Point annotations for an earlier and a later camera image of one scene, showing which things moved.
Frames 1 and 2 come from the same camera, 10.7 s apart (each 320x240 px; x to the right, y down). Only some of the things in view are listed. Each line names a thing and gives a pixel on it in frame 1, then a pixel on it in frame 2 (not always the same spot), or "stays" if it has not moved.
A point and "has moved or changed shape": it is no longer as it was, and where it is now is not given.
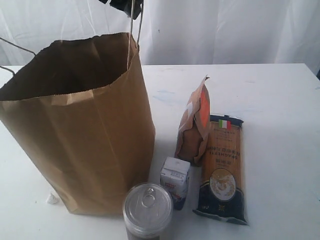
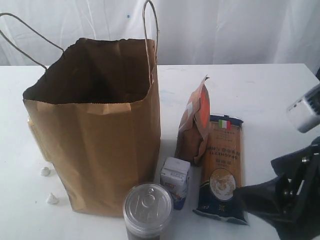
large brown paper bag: (81, 111) has moved or changed shape
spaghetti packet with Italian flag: (222, 187) stays
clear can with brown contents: (147, 208) stays
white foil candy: (52, 199) stays
